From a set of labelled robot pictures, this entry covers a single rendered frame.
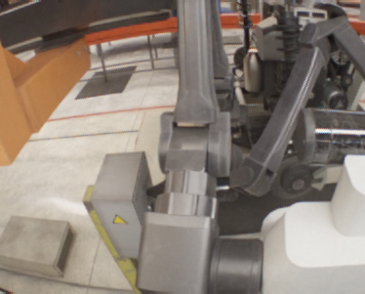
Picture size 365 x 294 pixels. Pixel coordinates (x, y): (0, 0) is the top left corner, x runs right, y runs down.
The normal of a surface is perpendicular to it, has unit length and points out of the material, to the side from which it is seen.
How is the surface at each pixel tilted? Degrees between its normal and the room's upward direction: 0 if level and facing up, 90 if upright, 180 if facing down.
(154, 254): 30
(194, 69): 67
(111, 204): 90
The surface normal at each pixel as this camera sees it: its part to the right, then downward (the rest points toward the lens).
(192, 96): -0.22, 0.23
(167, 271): -0.19, -0.40
